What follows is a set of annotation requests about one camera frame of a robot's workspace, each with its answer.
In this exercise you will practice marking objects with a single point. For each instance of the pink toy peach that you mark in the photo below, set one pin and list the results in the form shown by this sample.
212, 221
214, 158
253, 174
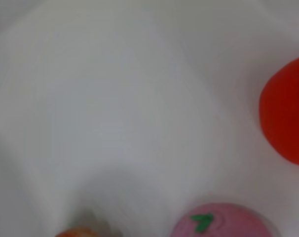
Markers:
226, 222

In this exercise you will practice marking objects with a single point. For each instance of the orange white striped toy bread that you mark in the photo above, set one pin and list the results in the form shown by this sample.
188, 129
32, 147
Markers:
78, 232

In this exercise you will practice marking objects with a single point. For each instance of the orange toy pear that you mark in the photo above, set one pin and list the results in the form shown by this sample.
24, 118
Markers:
287, 111

